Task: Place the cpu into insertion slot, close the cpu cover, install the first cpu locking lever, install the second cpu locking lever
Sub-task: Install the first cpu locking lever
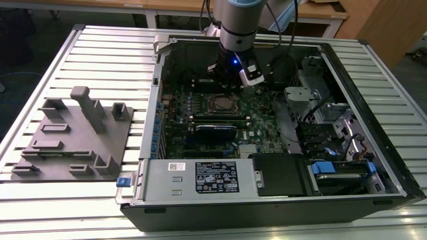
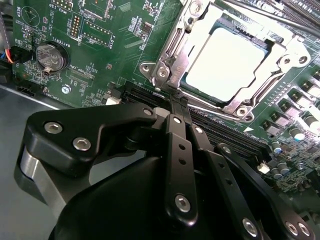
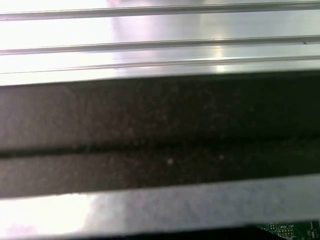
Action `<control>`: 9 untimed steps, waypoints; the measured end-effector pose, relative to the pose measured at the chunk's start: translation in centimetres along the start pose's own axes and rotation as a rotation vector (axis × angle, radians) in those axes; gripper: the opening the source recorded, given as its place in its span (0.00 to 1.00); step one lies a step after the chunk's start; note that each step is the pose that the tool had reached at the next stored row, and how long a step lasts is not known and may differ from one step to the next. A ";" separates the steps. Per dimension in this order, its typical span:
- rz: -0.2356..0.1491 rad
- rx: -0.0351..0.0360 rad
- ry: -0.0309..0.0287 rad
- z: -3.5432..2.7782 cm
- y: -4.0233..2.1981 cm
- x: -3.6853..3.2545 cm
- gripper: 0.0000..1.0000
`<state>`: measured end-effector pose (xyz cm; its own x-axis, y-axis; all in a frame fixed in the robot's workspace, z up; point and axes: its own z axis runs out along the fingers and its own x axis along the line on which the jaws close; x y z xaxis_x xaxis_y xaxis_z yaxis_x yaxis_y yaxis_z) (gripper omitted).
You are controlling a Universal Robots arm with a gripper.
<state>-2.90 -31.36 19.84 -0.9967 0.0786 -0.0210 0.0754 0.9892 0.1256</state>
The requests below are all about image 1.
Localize black plastic bracket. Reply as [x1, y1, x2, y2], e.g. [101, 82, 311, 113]
[295, 122, 344, 155]

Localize wooden desk grey frame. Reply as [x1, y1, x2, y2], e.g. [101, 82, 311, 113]
[0, 0, 157, 28]

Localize grey parts rack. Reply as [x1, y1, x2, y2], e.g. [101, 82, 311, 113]
[9, 86, 136, 182]

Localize silver CPU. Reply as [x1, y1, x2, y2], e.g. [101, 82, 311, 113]
[213, 97, 235, 111]

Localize silver power supply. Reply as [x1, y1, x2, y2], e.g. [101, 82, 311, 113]
[137, 158, 260, 202]

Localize hard disk in blue carrier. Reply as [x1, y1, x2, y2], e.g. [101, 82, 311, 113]
[308, 161, 377, 196]

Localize wooden desk white legs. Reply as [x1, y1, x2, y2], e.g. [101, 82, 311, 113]
[145, 0, 349, 38]

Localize green motherboard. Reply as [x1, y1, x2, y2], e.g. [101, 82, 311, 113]
[159, 81, 292, 160]

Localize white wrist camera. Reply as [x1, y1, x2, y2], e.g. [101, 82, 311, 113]
[237, 58, 267, 88]

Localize black power supply label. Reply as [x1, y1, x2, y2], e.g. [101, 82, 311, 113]
[193, 161, 241, 194]

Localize metal drive cage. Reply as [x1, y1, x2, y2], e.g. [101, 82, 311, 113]
[289, 56, 340, 126]

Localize small silver heatsink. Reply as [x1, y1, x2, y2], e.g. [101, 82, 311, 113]
[237, 144, 261, 154]

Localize wooden cabinet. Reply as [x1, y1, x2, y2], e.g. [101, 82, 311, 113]
[335, 0, 427, 68]

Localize silver metal bracket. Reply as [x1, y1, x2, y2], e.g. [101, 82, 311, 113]
[283, 86, 319, 111]

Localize grey case handle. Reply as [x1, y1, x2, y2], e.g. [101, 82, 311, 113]
[152, 34, 172, 55]

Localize black graphics card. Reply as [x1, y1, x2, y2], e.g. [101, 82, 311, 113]
[193, 124, 239, 144]

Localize CPU socket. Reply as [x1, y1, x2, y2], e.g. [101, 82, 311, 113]
[204, 93, 244, 117]

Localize thick black cable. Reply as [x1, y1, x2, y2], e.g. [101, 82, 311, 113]
[269, 53, 299, 91]

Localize thin black cable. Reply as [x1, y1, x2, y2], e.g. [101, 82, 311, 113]
[301, 94, 332, 125]

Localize black PC case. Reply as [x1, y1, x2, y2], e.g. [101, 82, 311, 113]
[115, 34, 427, 233]

